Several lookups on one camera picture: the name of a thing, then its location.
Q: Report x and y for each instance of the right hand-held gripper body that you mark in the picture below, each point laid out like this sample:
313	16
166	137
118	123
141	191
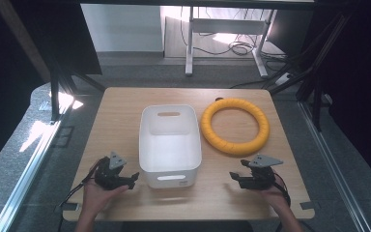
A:
259	177

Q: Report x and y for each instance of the aluminium rail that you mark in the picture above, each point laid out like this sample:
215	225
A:
29	170
331	167

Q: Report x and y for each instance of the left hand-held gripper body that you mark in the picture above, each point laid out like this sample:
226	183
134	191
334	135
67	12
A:
109	177

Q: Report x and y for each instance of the person's right hand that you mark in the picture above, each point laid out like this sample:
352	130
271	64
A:
273	196

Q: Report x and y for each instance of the small dark round object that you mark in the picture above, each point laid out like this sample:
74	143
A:
219	98

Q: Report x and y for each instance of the white metal desk frame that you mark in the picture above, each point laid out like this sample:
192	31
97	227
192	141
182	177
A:
228	25

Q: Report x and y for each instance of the person's left hand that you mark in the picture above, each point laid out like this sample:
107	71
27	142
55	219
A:
98	198

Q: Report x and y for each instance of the white power strip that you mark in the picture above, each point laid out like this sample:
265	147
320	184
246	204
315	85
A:
284	78

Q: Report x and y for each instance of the white plastic basket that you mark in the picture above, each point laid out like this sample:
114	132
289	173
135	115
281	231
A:
170	148

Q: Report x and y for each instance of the black metal stand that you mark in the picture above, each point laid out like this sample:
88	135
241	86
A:
315	74
54	93

